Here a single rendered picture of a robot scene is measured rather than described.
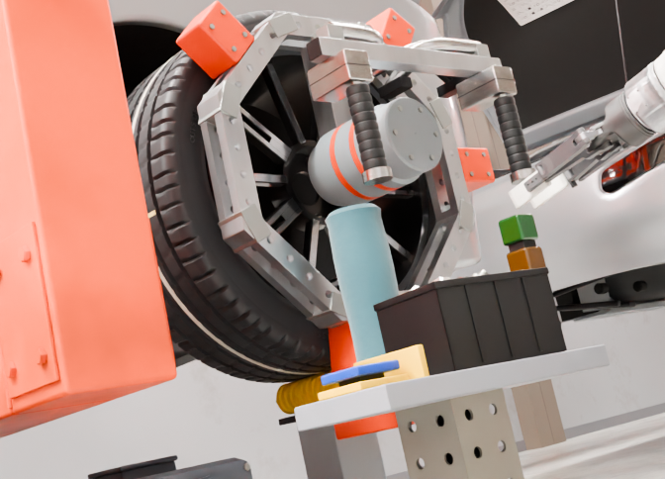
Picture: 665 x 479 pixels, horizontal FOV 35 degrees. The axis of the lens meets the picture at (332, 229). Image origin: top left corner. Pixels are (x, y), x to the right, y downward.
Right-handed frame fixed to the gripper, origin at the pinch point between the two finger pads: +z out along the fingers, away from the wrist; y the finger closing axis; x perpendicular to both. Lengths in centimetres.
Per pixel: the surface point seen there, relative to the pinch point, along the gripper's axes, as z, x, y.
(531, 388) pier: 362, -71, -530
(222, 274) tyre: 40, -9, 30
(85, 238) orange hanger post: 26, -8, 63
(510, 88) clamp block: 1.6, -21.8, -11.7
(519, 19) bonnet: 125, -191, -306
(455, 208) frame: 26.7, -13.7, -19.0
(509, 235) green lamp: 2.7, 6.4, 9.3
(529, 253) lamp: 1.3, 10.4, 8.8
